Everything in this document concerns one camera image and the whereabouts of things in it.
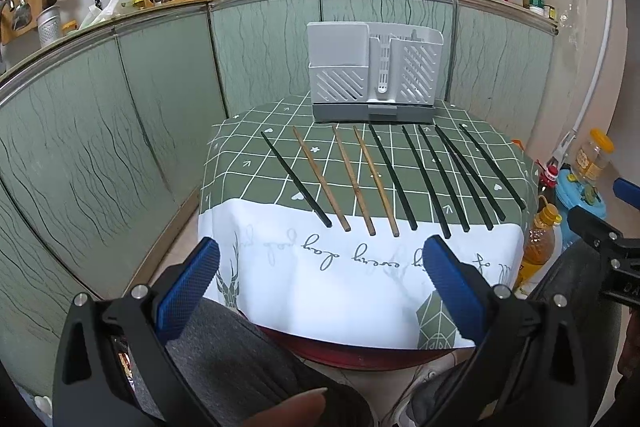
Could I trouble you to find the black chopstick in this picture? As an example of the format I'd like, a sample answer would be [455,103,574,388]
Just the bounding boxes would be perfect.
[434,124,494,231]
[435,126,506,222]
[369,124,418,231]
[416,124,470,232]
[260,131,332,228]
[460,124,526,210]
[401,126,451,239]

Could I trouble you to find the wooden chopstick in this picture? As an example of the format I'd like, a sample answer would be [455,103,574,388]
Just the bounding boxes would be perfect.
[332,124,375,236]
[292,127,352,232]
[352,126,399,237]

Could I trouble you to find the person's left hand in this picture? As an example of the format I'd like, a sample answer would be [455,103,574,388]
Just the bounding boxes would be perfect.
[244,388,326,427]

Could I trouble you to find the yellow lid jar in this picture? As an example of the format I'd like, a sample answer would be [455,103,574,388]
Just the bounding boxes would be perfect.
[572,128,615,185]

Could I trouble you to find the blue plastic container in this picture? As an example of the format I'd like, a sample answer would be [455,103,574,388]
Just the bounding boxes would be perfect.
[555,168,606,248]

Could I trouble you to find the yellow cooking oil bottle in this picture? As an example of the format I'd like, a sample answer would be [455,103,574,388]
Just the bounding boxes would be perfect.
[515,195,562,288]

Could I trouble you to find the red cap bottle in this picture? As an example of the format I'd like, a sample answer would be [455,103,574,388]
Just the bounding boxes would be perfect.
[538,165,559,204]

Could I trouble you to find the white grey utensil holder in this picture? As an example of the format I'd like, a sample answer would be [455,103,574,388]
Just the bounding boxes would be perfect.
[307,22,444,124]

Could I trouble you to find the hanging metal ladle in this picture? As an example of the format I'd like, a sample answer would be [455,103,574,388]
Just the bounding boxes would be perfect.
[12,0,32,31]

